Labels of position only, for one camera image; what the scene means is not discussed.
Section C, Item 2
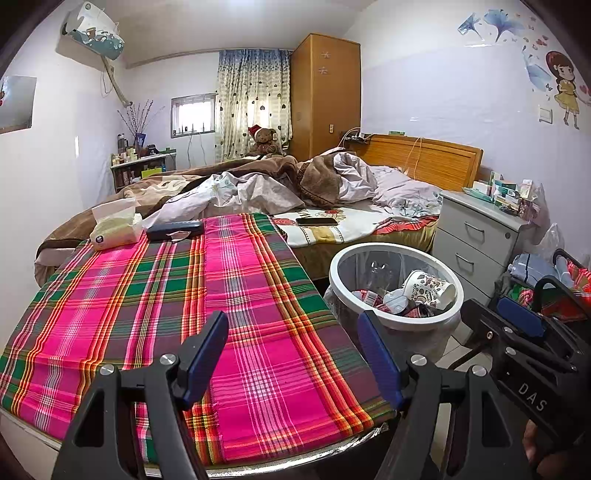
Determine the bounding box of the small window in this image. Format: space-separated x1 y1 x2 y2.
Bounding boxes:
171 93 218 137

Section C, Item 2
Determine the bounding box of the patterned curtain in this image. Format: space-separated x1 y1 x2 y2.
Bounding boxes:
215 48 293 162

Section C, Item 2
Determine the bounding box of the covered air conditioner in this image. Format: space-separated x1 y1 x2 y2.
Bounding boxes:
62 1 126 62

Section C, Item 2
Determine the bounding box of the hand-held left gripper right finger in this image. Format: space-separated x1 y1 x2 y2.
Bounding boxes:
356 310 532 480

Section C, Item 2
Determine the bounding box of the pale floral duvet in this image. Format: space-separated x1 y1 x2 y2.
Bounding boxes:
145 152 444 227

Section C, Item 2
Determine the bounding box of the blue flower wall sticker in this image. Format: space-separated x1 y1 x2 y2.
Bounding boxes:
457 8 527 47

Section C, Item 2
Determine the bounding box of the shelf with bottles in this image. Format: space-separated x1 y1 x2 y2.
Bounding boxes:
110 143 178 192

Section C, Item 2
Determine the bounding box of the brown teddy bear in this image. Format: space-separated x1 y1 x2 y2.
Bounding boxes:
247 124 281 158

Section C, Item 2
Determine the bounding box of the charging cable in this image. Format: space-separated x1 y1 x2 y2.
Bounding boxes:
409 136 423 178

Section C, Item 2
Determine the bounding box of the soft tissue pack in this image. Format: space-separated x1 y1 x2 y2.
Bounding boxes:
90 198 144 251

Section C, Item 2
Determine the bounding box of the brown blanket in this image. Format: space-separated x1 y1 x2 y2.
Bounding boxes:
113 154 352 208

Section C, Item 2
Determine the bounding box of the blue leaf wall sticker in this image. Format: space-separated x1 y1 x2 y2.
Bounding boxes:
521 46 555 90

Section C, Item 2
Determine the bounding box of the grey drawer nightstand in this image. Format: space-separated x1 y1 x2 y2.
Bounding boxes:
431 190 532 289

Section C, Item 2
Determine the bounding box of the black oblong case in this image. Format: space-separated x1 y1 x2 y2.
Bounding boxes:
146 220 205 241

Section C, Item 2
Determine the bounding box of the wrapped air conditioner pipe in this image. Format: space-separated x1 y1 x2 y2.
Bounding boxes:
104 60 134 107

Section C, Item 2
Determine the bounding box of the cream flowered bed sheet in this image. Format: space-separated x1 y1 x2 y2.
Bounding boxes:
272 208 439 247

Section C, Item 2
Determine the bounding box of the black metal chair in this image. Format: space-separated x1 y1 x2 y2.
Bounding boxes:
492 248 591 324

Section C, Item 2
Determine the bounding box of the clear plastic bag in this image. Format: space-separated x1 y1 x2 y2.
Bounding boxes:
536 223 566 264

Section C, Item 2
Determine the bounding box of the pile of small boxes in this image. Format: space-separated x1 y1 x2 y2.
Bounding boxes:
464 170 541 217

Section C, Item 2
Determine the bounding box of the patterned paper cup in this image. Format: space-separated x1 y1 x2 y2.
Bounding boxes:
401 270 457 311

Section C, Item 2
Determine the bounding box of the white round trash bin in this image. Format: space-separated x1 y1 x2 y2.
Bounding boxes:
323 243 465 365

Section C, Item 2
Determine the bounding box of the vase of bare branches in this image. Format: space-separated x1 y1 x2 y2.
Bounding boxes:
116 99 164 139

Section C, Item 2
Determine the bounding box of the pink green plaid tablecloth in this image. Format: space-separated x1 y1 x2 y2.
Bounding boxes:
0 212 393 467

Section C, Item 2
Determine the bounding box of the pink white packet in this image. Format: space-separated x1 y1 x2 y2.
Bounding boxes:
353 288 386 309

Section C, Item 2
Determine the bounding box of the folded plaid cloth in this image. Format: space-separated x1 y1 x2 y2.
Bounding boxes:
512 261 591 321

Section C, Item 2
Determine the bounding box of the cartoon figure wall sticker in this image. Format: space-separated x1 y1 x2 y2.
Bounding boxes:
545 50 591 131

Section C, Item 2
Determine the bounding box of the small white plastic bottle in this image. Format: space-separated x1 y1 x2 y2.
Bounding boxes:
383 293 409 315

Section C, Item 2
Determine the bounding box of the person's right hand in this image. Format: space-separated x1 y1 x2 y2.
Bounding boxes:
523 420 553 465

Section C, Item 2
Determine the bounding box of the silver wall panel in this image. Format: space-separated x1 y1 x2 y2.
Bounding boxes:
0 76 38 134

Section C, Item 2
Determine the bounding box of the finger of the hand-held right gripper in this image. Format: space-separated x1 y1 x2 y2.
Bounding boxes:
460 299 573 384
498 296 591 370

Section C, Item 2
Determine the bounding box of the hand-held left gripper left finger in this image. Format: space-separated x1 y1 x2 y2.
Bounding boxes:
51 310 230 480

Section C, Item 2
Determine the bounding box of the clear plastic bottle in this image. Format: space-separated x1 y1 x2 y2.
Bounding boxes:
367 259 400 291

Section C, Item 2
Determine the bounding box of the wooden headboard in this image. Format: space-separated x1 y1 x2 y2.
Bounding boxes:
348 134 485 192

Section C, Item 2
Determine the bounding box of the wooden wardrobe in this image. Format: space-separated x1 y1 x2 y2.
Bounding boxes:
290 33 362 160

